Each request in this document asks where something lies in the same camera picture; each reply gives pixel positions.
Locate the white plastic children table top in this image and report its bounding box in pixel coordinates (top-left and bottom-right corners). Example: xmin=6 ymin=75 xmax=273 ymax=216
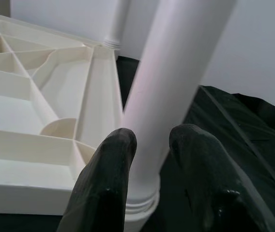
xmin=0 ymin=12 xmax=161 ymax=232

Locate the black table cloth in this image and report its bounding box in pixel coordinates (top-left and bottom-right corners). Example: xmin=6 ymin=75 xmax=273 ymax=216
xmin=0 ymin=54 xmax=275 ymax=232

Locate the white plastic table leg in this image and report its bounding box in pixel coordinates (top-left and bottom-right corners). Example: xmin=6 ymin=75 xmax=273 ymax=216
xmin=103 ymin=0 xmax=131 ymax=50
xmin=122 ymin=0 xmax=239 ymax=216

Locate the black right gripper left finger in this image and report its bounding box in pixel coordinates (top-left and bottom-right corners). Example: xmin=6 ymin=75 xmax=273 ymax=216
xmin=56 ymin=127 xmax=138 ymax=232

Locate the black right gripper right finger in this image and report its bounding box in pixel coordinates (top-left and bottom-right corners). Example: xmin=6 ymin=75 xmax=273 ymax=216
xmin=168 ymin=123 xmax=275 ymax=232

